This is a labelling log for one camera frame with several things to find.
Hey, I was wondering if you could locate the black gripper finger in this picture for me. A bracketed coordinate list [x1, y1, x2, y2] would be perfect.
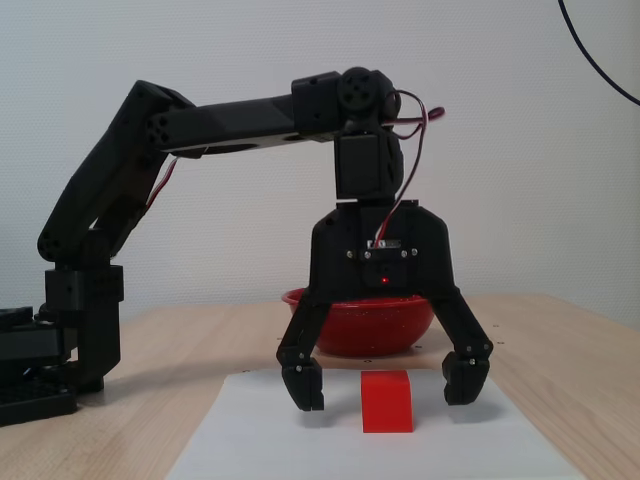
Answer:
[430, 292, 494, 407]
[274, 290, 331, 413]

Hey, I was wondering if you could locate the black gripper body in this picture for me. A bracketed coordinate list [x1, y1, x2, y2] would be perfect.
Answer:
[302, 199, 461, 306]

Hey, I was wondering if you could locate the red cube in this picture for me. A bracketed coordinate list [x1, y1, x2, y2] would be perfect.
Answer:
[360, 370, 416, 434]

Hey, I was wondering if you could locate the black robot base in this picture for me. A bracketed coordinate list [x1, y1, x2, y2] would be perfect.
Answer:
[0, 305, 79, 427]

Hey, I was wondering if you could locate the red speckled bowl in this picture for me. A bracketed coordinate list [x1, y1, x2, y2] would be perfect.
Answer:
[280, 285, 435, 357]

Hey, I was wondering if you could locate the white paper sheet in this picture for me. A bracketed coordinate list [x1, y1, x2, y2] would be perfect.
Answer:
[164, 367, 589, 480]

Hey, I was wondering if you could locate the red white servo wire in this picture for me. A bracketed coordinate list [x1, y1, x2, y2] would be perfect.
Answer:
[377, 89, 447, 249]
[145, 154, 181, 209]

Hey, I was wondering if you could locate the thin black cable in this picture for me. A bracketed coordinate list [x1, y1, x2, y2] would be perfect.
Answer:
[557, 0, 640, 107]

